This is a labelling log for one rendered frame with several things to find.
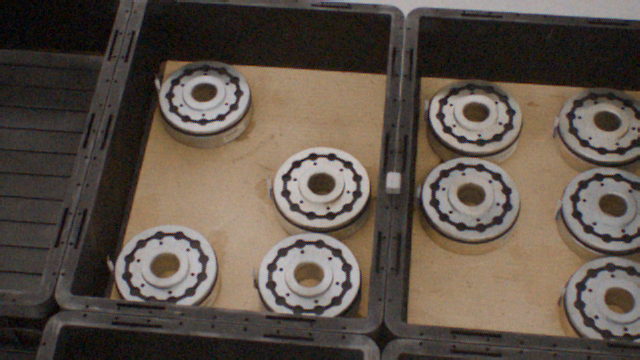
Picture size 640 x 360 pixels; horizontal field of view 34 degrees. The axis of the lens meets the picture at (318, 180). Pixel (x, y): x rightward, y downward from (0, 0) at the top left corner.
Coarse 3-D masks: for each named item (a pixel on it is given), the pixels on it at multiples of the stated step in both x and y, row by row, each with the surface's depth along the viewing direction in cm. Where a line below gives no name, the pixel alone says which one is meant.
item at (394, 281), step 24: (408, 24) 112; (504, 24) 113; (528, 24) 112; (552, 24) 112; (576, 24) 112; (600, 24) 112; (624, 24) 112; (408, 48) 110; (408, 72) 109; (408, 96) 107; (408, 120) 105; (408, 144) 103; (408, 168) 101; (384, 312) 93; (408, 336) 91; (432, 336) 91; (456, 336) 91; (480, 336) 91; (504, 336) 91; (528, 336) 91; (552, 336) 91
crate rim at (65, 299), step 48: (144, 0) 115; (192, 0) 115; (240, 0) 115; (288, 0) 115; (96, 144) 104; (384, 144) 103; (96, 192) 101; (384, 192) 100; (384, 240) 97; (384, 288) 94
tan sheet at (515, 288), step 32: (544, 96) 119; (544, 128) 116; (416, 160) 114; (512, 160) 114; (544, 160) 114; (544, 192) 112; (416, 224) 110; (544, 224) 109; (416, 256) 107; (448, 256) 107; (480, 256) 107; (512, 256) 107; (544, 256) 107; (576, 256) 107; (416, 288) 105; (448, 288) 105; (480, 288) 105; (512, 288) 105; (544, 288) 105; (416, 320) 103; (448, 320) 103; (480, 320) 103; (512, 320) 103; (544, 320) 103
